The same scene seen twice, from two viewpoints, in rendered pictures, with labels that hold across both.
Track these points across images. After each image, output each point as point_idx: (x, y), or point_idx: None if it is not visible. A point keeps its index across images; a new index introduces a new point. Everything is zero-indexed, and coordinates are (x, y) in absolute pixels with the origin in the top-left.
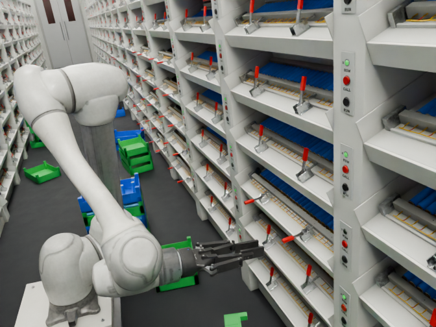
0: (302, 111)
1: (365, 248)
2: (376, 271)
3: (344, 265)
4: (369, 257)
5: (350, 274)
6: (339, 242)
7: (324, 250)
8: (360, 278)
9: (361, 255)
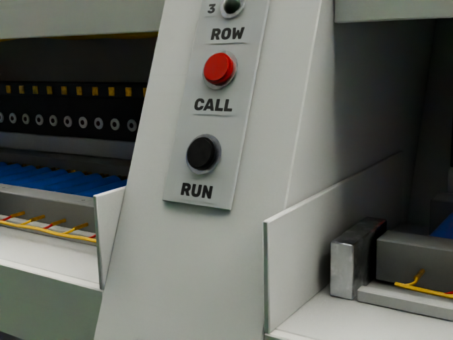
0: None
1: (325, 63)
2: (330, 223)
3: (192, 191)
4: (324, 130)
5: (227, 223)
6: (180, 93)
7: (45, 249)
8: (292, 211)
9: (311, 83)
